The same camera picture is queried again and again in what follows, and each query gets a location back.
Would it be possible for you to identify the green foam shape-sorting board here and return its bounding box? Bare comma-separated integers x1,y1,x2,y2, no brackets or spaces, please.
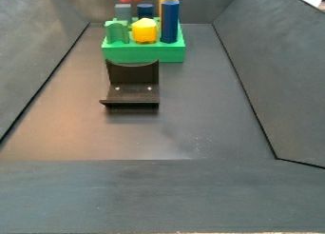
101,17,185,63

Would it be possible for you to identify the grey-blue square block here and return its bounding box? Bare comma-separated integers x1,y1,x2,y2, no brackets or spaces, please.
114,4,131,22

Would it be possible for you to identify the yellow pentagon block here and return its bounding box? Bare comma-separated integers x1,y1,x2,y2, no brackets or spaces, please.
131,18,157,44

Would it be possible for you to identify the green notched block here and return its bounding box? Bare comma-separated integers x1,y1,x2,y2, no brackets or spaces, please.
103,20,129,44

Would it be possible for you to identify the dark blue cylinder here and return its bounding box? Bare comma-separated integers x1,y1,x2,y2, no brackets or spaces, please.
137,4,153,19

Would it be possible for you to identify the blue hexagonal prism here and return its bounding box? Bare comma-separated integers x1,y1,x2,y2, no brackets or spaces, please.
161,0,178,44

